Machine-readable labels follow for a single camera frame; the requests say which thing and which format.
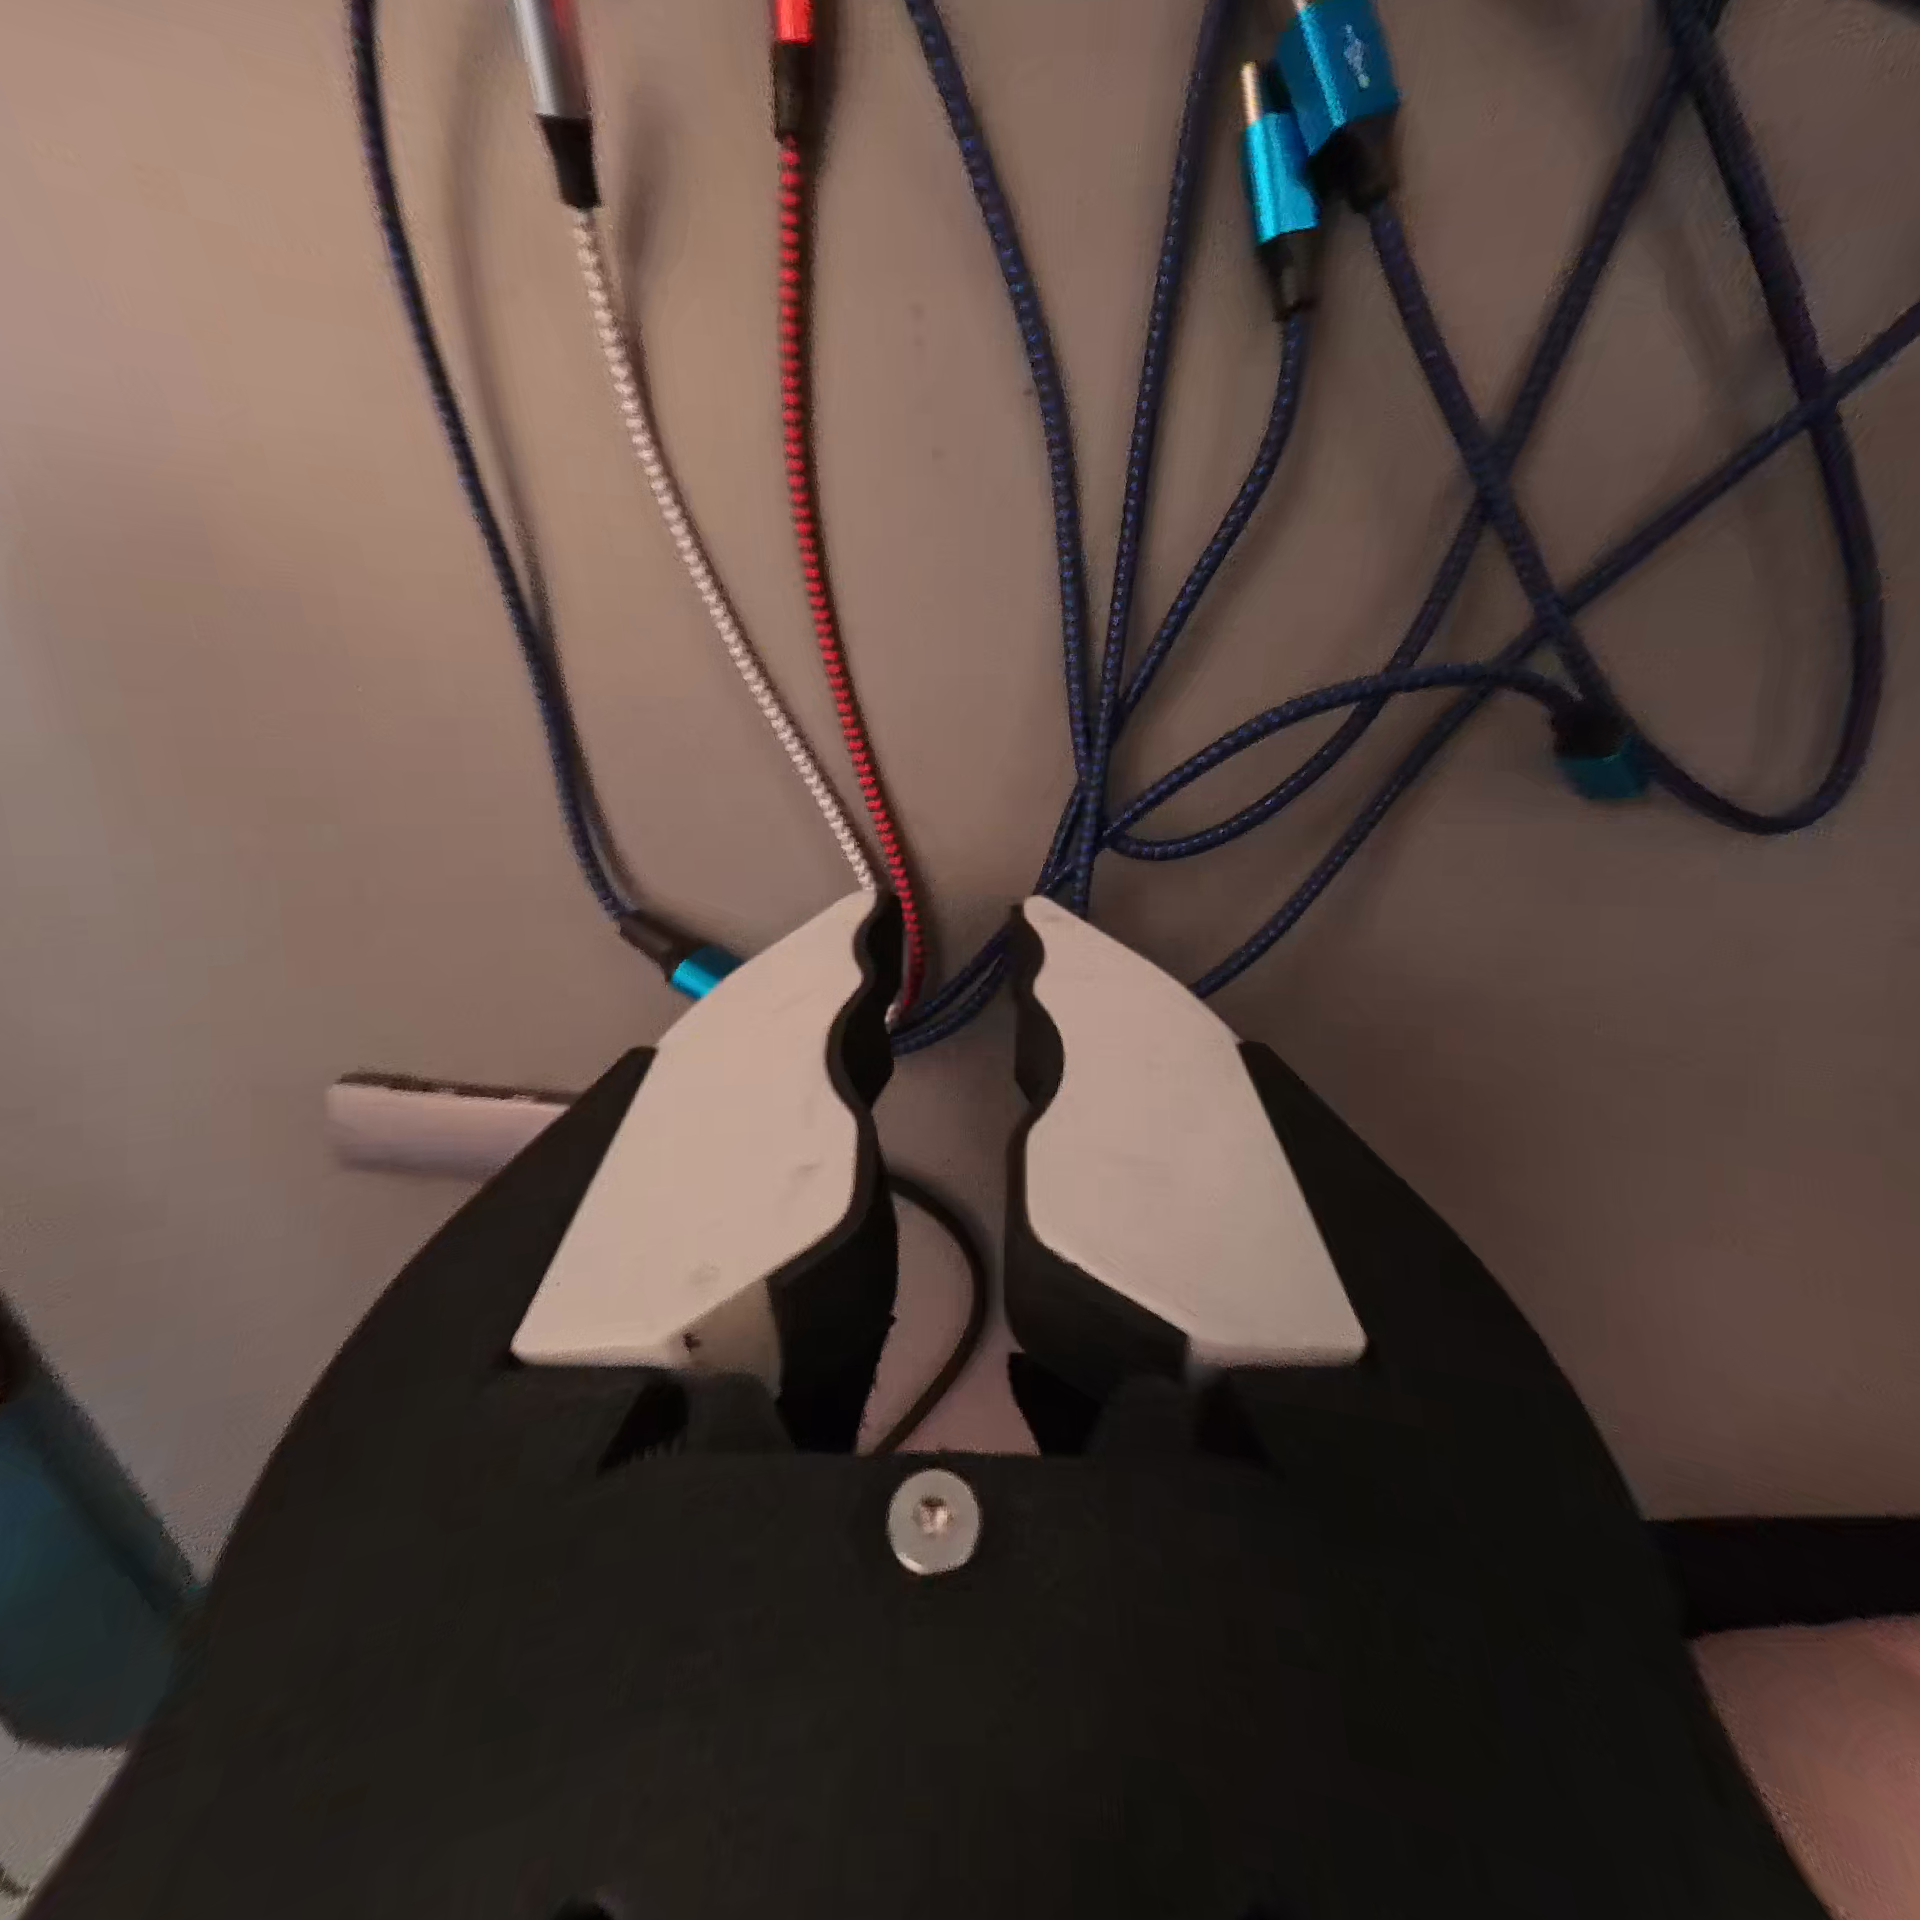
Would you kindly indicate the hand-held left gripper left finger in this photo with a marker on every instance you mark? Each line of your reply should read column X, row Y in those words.
column 721, row 1156

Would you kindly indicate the teal blurred object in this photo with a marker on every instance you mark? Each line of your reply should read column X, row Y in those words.
column 76, row 1576

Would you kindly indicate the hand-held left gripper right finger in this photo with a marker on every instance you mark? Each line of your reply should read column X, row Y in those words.
column 1171, row 1172

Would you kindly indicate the black quilted wrist rest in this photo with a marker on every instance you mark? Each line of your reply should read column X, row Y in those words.
column 1799, row 1576

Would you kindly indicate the person's right forearm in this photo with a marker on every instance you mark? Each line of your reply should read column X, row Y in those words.
column 1830, row 1769

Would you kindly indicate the white flat object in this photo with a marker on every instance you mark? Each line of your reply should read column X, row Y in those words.
column 435, row 1125

